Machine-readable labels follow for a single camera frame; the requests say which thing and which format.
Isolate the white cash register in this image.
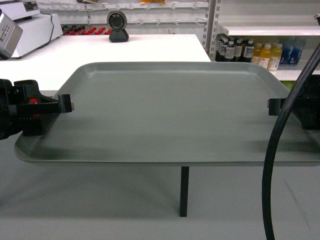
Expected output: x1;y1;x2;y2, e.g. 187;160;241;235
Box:
0;0;63;59

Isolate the black table leg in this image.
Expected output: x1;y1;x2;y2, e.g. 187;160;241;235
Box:
179;166;190;217

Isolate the blue drink bottle right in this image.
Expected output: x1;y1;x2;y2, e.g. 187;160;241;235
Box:
289;39;305;66

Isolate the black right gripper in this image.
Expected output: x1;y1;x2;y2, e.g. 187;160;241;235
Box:
267;74;320;130

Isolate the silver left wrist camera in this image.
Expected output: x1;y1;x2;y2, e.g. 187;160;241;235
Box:
0;10;23;60

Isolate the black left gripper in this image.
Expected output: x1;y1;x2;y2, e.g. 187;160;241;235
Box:
14;80;75;136

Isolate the yellow juice bottle front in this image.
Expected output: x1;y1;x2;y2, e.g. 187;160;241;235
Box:
258;43;272;69

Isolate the yellow juice bottle right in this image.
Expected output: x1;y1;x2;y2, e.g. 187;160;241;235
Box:
267;43;283;71

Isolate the black round barcode scanner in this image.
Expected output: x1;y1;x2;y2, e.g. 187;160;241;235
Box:
107;11;129;43

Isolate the dark tea bottle right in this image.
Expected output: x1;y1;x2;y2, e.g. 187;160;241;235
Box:
243;39;254;63

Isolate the dark tea bottle left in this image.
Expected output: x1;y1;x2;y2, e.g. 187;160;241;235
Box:
224;40;235;62

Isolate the yellow juice bottle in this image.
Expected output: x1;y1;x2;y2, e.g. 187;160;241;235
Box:
267;43;283;71
258;43;272;69

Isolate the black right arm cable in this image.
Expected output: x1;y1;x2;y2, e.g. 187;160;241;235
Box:
261;43;320;240

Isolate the blue drink bottle left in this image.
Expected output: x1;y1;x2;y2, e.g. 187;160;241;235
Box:
280;38;295;65

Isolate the blue drink bottle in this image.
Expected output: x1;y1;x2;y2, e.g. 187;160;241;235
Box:
289;39;305;66
280;38;295;65

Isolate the dark tea bottle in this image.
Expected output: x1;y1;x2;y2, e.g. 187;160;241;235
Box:
224;40;235;62
243;39;254;63

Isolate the grey silver serving tray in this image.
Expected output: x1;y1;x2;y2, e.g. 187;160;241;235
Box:
13;61;320;167

